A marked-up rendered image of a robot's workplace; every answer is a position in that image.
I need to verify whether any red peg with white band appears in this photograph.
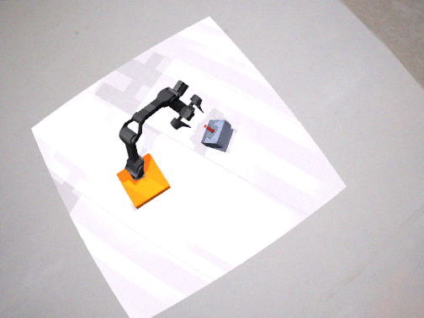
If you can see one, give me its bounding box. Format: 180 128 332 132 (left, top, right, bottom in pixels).
204 125 214 133

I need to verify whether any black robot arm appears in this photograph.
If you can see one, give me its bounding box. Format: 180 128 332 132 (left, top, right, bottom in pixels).
119 80 195 181

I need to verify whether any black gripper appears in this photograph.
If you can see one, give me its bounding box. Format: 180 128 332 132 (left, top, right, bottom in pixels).
170 94 204 130

